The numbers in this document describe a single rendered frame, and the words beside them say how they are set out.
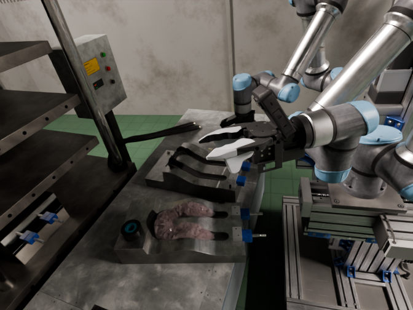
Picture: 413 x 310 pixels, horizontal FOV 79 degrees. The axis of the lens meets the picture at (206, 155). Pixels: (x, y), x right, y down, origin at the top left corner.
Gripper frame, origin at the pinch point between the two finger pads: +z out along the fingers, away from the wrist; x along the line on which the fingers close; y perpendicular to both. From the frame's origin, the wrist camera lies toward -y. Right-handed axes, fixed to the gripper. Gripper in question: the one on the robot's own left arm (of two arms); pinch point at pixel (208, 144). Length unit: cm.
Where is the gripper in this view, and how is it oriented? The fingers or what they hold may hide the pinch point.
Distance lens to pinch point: 48.3
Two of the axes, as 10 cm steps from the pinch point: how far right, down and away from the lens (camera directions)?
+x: -2.2, -4.6, 8.6
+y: 1.4, 8.6, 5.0
